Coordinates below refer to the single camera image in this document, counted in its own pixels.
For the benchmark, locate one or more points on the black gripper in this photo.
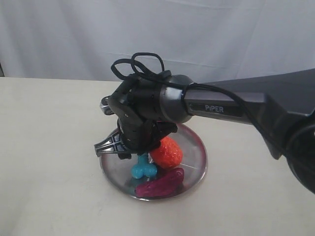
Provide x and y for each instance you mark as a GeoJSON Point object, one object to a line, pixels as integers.
{"type": "Point", "coordinates": [135, 102]}

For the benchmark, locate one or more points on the teal toy bone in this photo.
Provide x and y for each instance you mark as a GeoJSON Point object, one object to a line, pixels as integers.
{"type": "Point", "coordinates": [143, 168]}

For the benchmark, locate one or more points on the dark grey Piper robot arm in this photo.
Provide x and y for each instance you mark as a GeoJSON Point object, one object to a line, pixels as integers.
{"type": "Point", "coordinates": [280, 107]}

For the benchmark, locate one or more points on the orange-red toy strawberry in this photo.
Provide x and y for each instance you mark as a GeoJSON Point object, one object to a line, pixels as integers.
{"type": "Point", "coordinates": [168, 155]}

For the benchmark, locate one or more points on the round stainless steel plate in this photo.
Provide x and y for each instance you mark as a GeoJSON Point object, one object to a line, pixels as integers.
{"type": "Point", "coordinates": [194, 163]}

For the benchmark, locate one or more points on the purple toy sweet potato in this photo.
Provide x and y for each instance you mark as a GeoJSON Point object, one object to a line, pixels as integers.
{"type": "Point", "coordinates": [163, 186]}

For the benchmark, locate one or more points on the white backdrop cloth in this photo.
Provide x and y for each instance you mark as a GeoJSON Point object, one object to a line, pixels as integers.
{"type": "Point", "coordinates": [207, 40]}

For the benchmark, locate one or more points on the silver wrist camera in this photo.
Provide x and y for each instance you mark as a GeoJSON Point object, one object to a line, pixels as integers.
{"type": "Point", "coordinates": [105, 107]}

